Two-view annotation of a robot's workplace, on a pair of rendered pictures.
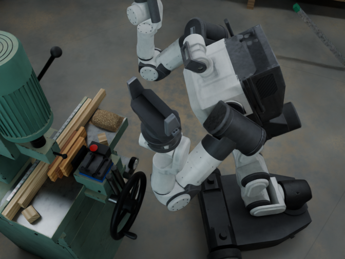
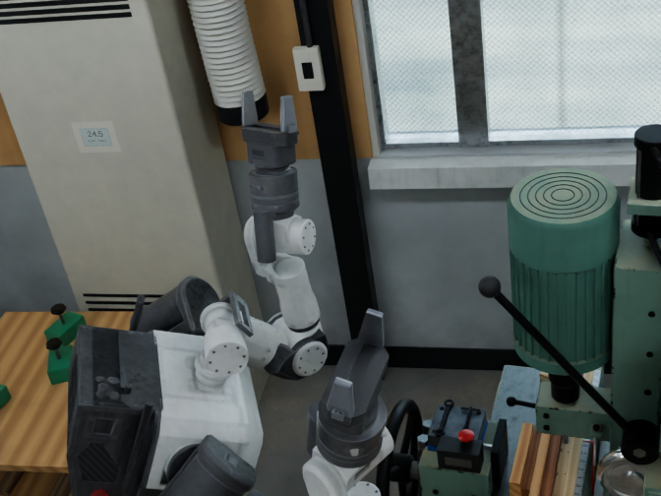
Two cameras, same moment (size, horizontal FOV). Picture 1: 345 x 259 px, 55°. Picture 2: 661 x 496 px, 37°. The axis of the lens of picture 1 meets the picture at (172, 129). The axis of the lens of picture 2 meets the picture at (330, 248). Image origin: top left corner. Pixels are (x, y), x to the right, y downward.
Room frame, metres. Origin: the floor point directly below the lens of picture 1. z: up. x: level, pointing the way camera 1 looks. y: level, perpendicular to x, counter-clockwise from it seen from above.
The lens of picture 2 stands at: (2.02, 0.15, 2.38)
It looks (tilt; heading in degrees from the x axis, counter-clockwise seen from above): 34 degrees down; 182
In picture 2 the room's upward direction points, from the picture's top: 10 degrees counter-clockwise
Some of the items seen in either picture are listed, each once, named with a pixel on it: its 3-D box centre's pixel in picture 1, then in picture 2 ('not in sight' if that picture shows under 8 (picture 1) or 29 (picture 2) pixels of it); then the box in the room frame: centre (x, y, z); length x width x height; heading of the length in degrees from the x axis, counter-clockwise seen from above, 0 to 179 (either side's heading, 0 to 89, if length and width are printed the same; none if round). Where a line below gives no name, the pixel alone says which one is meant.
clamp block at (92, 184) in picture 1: (99, 170); (461, 460); (0.66, 0.29, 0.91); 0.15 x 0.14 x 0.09; 158
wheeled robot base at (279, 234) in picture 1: (255, 203); not in sight; (0.84, -0.50, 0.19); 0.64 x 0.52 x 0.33; 98
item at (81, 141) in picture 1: (74, 156); (521, 465); (0.72, 0.40, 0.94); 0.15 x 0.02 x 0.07; 158
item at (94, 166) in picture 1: (97, 160); (457, 434); (0.66, 0.29, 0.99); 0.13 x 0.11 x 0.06; 158
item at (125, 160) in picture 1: (122, 166); not in sight; (0.88, 0.26, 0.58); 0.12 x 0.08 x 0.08; 68
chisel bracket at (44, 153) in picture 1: (38, 147); (576, 414); (0.70, 0.51, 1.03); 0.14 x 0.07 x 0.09; 68
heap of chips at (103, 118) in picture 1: (106, 117); not in sight; (0.93, 0.30, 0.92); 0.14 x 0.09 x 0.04; 68
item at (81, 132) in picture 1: (68, 152); (540, 473); (0.74, 0.43, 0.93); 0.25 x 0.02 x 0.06; 158
